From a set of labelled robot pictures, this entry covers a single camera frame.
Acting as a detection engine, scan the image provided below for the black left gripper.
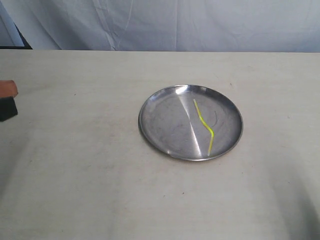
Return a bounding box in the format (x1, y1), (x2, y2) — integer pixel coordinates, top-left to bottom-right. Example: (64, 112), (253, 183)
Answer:
(0, 80), (19, 122)

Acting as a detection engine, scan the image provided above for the thin yellow stick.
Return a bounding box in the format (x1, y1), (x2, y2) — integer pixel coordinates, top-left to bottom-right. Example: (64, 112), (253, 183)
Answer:
(193, 99), (215, 157)

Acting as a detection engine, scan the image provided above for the round stainless steel plate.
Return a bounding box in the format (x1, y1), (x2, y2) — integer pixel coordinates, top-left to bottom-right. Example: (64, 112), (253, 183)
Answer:
(138, 84), (244, 162)

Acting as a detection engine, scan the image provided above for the white backdrop cloth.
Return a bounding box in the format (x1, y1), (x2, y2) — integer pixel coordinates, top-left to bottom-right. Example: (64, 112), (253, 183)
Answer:
(0, 0), (320, 53)

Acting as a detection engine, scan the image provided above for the dark frame behind table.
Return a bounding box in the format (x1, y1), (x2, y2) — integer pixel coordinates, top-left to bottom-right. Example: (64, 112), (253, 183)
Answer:
(0, 9), (34, 50)

